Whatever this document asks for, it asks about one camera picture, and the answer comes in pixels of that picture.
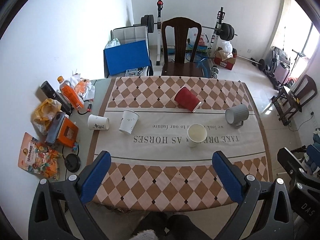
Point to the blue board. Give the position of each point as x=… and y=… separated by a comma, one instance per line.
x=121, y=58

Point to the white paper cup with birds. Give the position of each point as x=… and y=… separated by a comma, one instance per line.
x=196, y=134

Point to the barbell rack with weights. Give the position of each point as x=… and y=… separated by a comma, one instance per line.
x=188, y=33

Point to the white padded chair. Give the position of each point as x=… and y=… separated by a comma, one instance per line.
x=131, y=34

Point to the yellow plastic bag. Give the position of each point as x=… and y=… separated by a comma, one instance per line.
x=44, y=114

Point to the black round puck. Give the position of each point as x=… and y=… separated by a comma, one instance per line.
x=72, y=162

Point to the red paper cup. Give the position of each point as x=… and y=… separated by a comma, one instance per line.
x=185, y=98

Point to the red cardboard box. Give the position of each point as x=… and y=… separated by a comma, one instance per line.
x=223, y=60

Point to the white paper cup upside down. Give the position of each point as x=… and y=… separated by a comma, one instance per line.
x=128, y=121

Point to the orange snack bag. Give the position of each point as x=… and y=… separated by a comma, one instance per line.
x=38, y=158

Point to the dark wooden side chair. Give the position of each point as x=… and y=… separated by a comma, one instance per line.
x=289, y=102

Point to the orange and black box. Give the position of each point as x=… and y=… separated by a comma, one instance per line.
x=62, y=131

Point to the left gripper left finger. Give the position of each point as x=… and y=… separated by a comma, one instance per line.
x=47, y=220

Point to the checkered printed tablecloth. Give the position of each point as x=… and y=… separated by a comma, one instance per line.
x=153, y=168

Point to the orange drink bottle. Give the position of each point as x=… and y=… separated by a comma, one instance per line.
x=68, y=91

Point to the black rectangular speaker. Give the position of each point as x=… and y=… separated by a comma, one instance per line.
x=51, y=93

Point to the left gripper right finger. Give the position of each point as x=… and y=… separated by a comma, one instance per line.
x=275, y=219

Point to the grey ribbed mug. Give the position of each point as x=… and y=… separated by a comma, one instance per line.
x=236, y=115

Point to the white paper cup lying sideways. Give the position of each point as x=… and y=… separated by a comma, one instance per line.
x=97, y=123

